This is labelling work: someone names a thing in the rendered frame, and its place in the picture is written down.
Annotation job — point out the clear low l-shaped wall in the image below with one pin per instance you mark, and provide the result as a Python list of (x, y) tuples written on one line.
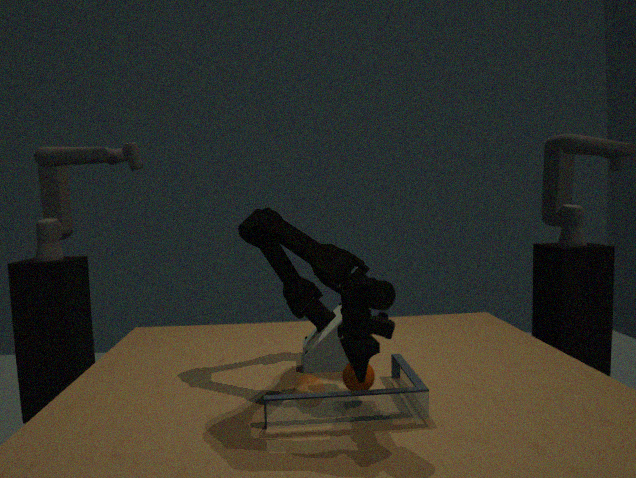
[(334, 411)]

